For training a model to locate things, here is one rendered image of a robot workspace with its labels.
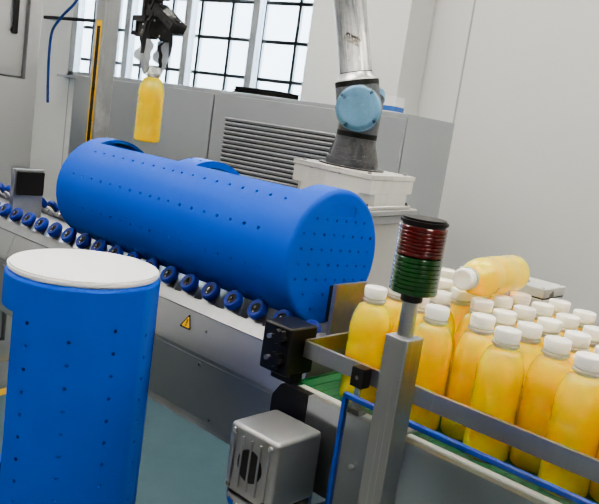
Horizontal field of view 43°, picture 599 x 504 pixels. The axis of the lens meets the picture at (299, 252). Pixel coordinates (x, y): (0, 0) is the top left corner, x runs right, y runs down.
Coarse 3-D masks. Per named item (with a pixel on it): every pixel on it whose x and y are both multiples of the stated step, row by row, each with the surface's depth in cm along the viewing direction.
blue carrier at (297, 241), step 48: (96, 144) 201; (96, 192) 188; (144, 192) 176; (192, 192) 166; (240, 192) 159; (288, 192) 153; (336, 192) 151; (144, 240) 178; (192, 240) 164; (240, 240) 153; (288, 240) 145; (336, 240) 154; (240, 288) 160; (288, 288) 147
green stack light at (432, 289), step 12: (396, 252) 98; (396, 264) 97; (408, 264) 96; (420, 264) 95; (432, 264) 96; (396, 276) 97; (408, 276) 96; (420, 276) 96; (432, 276) 96; (396, 288) 97; (408, 288) 96; (420, 288) 96; (432, 288) 97
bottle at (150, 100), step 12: (144, 84) 201; (156, 84) 202; (144, 96) 201; (156, 96) 202; (144, 108) 202; (156, 108) 203; (144, 120) 202; (156, 120) 203; (144, 132) 203; (156, 132) 204
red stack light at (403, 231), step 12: (408, 228) 96; (420, 228) 95; (408, 240) 96; (420, 240) 95; (432, 240) 95; (444, 240) 96; (408, 252) 96; (420, 252) 95; (432, 252) 95; (444, 252) 97
